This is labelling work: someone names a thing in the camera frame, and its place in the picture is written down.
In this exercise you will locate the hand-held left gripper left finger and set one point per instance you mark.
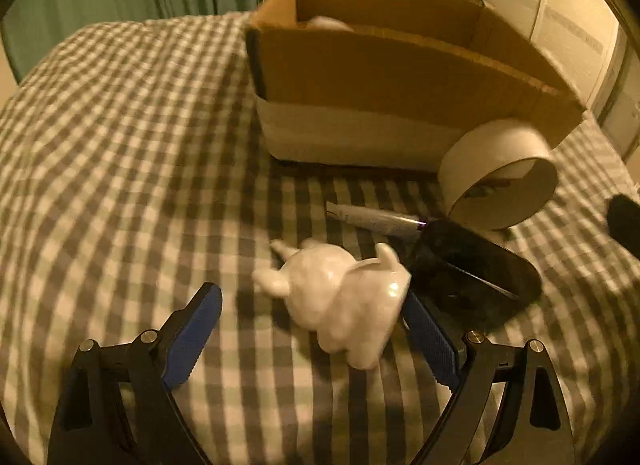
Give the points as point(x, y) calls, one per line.
point(194, 330)

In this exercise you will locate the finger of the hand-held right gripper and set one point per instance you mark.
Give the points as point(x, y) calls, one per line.
point(624, 220)

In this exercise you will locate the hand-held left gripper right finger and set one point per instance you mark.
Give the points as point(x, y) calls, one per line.
point(431, 342)

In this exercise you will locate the white ceramic rabbit figurine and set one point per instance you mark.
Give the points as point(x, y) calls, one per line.
point(335, 295)

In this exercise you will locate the cardboard box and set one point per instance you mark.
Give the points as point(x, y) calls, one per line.
point(395, 90)

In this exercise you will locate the black glasses case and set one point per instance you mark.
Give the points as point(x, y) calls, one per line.
point(470, 275)

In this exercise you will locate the white tape roll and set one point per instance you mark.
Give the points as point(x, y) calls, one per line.
point(500, 177)

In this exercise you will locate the white tube with purple cap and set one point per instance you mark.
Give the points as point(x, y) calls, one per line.
point(375, 219)

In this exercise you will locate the checkered bed sheet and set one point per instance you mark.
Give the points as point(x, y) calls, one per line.
point(150, 185)

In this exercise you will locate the white object in box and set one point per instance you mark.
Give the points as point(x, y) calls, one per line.
point(327, 24)

